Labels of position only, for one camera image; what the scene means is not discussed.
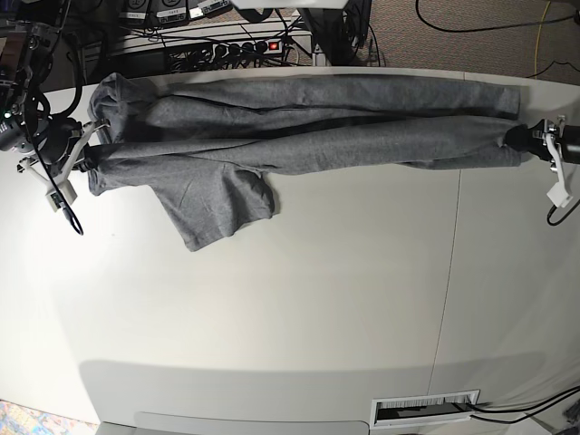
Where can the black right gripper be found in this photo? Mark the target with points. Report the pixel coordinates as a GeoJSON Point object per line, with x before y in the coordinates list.
{"type": "Point", "coordinates": [87, 161]}

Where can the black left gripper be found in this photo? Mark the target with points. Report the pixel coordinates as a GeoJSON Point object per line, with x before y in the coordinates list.
{"type": "Point", "coordinates": [528, 140]}

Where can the grey T-shirt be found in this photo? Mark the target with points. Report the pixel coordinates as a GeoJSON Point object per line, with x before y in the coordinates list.
{"type": "Point", "coordinates": [205, 148]}

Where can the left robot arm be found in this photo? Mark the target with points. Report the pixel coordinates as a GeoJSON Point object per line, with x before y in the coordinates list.
{"type": "Point", "coordinates": [569, 144]}

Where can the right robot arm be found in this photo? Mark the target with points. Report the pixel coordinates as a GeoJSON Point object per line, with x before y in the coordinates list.
{"type": "Point", "coordinates": [30, 35]}

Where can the black power adapters on floor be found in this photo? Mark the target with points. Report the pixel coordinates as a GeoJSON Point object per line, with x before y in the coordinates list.
{"type": "Point", "coordinates": [159, 13]}

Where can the grey table leg column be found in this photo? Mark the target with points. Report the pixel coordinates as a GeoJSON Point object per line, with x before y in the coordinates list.
{"type": "Point", "coordinates": [319, 23]}

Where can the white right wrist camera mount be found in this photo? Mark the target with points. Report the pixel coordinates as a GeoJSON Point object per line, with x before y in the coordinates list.
{"type": "Point", "coordinates": [61, 142]}

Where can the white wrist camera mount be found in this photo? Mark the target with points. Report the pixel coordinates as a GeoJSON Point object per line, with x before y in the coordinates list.
{"type": "Point", "coordinates": [61, 142]}
{"type": "Point", "coordinates": [557, 167]}

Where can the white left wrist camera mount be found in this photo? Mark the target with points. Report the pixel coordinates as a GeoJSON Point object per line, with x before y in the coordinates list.
{"type": "Point", "coordinates": [557, 167]}

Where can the black power strip red switch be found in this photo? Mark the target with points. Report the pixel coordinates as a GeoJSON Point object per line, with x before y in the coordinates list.
{"type": "Point", "coordinates": [248, 50]}

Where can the white cable grommet slot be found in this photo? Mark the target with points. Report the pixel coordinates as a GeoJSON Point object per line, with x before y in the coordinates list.
{"type": "Point", "coordinates": [426, 410]}

